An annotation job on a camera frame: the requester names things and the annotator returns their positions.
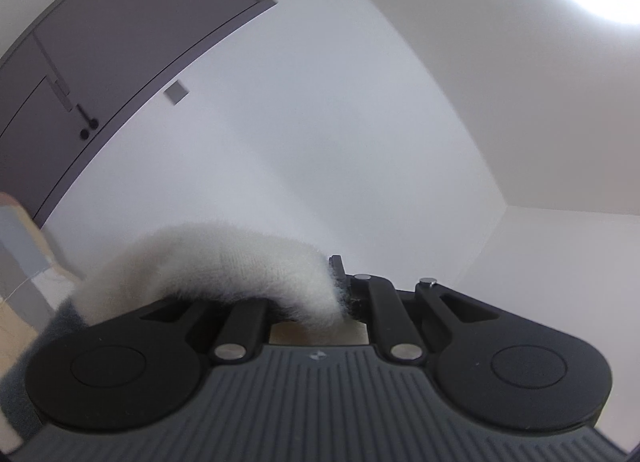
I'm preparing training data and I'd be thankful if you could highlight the grey and beige checked bed sheet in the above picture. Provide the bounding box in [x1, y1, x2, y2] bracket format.
[0, 192, 89, 383]

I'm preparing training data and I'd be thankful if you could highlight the black door handle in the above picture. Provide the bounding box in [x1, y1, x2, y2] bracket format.
[75, 104, 101, 141]

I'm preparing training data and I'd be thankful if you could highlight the white and beige fluffy garment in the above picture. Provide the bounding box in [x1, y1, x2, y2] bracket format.
[69, 221, 347, 331]

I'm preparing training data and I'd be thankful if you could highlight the dark grey cloth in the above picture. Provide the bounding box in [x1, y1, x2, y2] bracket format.
[0, 303, 92, 449]

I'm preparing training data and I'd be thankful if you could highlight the grey wall switch plate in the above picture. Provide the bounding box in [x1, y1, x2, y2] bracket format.
[163, 81, 190, 104]

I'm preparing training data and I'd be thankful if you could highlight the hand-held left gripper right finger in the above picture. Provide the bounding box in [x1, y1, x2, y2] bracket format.
[329, 255, 502, 364]

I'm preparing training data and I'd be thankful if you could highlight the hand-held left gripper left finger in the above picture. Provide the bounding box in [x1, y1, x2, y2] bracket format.
[142, 299, 271, 362]

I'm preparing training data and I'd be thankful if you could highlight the grey double door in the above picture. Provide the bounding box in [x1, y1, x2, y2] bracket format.
[0, 0, 278, 231]

